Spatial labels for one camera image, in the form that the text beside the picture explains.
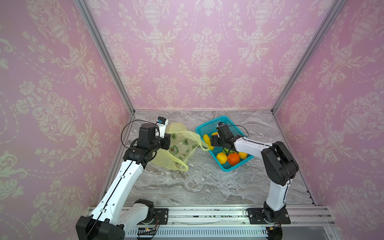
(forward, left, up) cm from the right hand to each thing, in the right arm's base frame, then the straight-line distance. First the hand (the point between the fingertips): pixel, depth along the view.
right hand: (216, 139), depth 98 cm
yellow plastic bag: (+2, +22, -5) cm, 23 cm away
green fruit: (-13, -4, +8) cm, 16 cm away
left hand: (-10, +27, +20) cm, 35 cm away
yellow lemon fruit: (-13, -14, +1) cm, 20 cm away
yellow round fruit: (-15, -1, +2) cm, 15 cm away
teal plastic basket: (-14, -6, 0) cm, 16 cm away
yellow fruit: (-2, +6, +1) cm, 6 cm away
